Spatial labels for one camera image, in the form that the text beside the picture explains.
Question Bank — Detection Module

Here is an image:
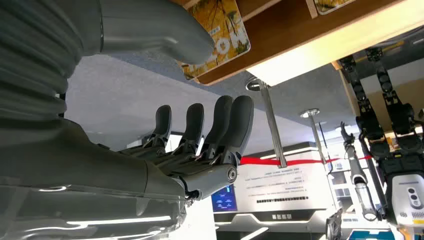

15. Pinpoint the ribbed grey right arm sleeve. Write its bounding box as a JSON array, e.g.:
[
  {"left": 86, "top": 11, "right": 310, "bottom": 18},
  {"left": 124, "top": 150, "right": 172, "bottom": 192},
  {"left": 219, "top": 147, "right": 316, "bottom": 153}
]
[{"left": 0, "top": 0, "right": 88, "bottom": 129}]

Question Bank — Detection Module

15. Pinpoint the blue display screen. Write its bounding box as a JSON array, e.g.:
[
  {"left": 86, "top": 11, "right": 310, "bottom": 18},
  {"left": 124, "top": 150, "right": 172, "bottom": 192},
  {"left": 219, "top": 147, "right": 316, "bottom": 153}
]
[{"left": 210, "top": 185, "right": 238, "bottom": 213}]

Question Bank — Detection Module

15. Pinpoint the red barrier belt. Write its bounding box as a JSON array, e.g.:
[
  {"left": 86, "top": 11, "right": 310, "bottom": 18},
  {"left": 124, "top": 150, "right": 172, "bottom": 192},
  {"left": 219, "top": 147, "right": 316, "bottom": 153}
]
[{"left": 239, "top": 155, "right": 374, "bottom": 167}]

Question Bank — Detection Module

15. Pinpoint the white information board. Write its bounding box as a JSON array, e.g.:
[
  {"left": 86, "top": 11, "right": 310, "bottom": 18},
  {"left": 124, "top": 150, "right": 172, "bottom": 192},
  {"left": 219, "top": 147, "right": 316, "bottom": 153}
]
[{"left": 233, "top": 142, "right": 337, "bottom": 213}]

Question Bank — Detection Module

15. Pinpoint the black and white humanoid robot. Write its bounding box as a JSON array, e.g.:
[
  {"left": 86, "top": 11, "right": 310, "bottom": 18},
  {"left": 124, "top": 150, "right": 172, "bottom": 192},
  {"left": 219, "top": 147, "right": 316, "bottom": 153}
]
[{"left": 338, "top": 46, "right": 424, "bottom": 240}]

